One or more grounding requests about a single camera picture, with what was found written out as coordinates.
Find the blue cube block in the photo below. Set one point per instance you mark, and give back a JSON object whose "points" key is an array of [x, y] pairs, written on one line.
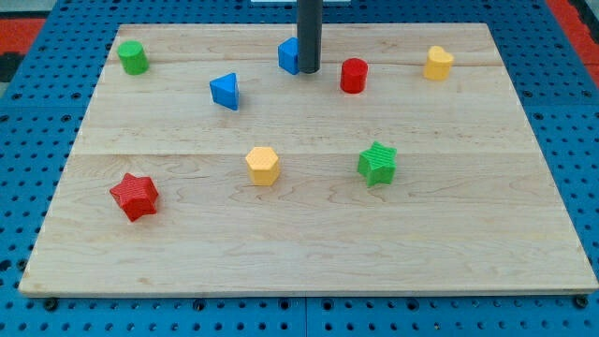
{"points": [[288, 56]]}

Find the blue triangle block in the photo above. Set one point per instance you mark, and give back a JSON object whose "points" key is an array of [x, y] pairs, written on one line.
{"points": [[225, 91]]}

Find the yellow hexagon block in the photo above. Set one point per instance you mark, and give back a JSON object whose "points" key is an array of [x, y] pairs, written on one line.
{"points": [[263, 166]]}

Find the green star block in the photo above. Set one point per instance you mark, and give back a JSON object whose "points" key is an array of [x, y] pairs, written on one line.
{"points": [[377, 164]]}

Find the light wooden board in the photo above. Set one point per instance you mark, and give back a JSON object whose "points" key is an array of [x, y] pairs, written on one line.
{"points": [[472, 209]]}

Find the red cylinder block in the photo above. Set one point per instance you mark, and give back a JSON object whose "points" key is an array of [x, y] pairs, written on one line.
{"points": [[354, 75]]}

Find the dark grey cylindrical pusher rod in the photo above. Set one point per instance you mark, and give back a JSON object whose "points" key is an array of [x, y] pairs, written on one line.
{"points": [[309, 33]]}

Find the red star block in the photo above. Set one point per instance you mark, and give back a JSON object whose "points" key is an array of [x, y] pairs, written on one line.
{"points": [[136, 196]]}

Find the yellow heart block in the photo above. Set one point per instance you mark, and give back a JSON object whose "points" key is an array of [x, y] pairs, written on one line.
{"points": [[438, 64]]}

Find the green cylinder block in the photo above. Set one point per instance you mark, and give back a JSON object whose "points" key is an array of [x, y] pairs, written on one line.
{"points": [[133, 58]]}

